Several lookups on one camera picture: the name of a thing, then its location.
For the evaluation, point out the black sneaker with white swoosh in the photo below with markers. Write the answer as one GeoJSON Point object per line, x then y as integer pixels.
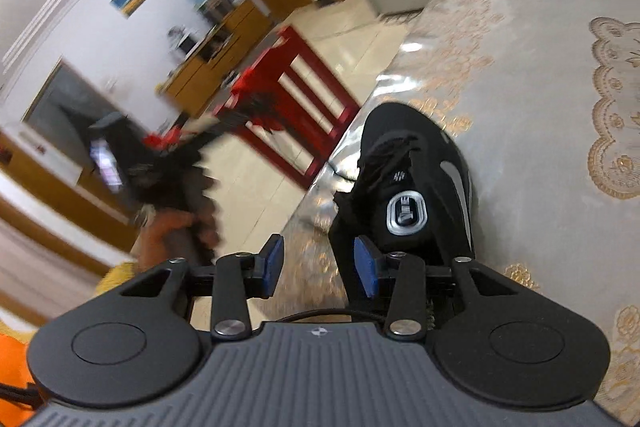
{"type": "Point", "coordinates": [412, 195]}

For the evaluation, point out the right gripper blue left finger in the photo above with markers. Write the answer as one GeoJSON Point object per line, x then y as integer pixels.
{"type": "Point", "coordinates": [268, 266]}

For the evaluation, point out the black shoelace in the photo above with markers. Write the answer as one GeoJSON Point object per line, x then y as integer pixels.
{"type": "Point", "coordinates": [358, 315]}

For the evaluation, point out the red wooden chair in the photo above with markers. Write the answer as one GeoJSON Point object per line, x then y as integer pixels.
{"type": "Point", "coordinates": [272, 96]}

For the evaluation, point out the wooden tv cabinet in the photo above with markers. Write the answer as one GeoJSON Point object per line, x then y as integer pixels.
{"type": "Point", "coordinates": [194, 83]}

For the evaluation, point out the person left hand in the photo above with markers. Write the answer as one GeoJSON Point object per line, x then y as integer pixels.
{"type": "Point", "coordinates": [153, 244]}

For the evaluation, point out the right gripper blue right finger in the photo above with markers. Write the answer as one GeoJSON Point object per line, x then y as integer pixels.
{"type": "Point", "coordinates": [367, 260]}

